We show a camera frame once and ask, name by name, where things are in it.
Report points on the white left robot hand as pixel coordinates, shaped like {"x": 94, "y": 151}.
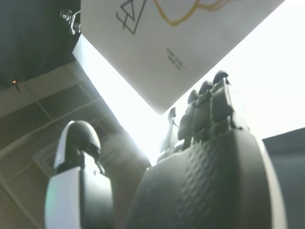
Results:
{"x": 202, "y": 186}

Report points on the cream book with orange line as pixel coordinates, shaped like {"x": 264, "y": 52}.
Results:
{"x": 202, "y": 35}

